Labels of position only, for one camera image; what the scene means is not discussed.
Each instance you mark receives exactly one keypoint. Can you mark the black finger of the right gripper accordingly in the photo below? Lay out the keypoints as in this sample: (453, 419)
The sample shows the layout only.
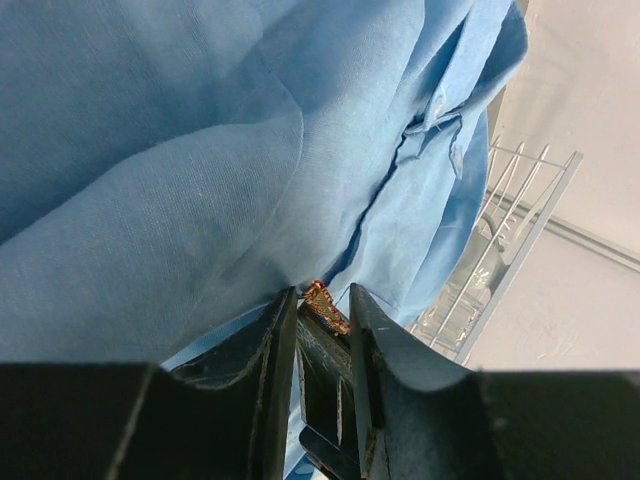
(329, 436)

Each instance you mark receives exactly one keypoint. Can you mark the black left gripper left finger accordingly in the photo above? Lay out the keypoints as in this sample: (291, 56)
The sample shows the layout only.
(222, 416)

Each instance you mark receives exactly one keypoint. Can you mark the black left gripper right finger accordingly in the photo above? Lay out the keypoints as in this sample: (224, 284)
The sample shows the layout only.
(420, 415)

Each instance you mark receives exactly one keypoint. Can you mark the red maple leaf brooch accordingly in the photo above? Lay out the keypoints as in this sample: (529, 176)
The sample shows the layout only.
(321, 303)

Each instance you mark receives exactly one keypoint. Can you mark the light blue button shirt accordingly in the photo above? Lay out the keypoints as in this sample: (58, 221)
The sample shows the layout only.
(167, 167)

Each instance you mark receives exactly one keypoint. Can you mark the clear glass lying left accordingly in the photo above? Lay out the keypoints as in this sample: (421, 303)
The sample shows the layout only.
(481, 266)

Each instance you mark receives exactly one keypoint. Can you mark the white wire dish rack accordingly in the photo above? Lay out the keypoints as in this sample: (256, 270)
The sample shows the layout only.
(523, 191)

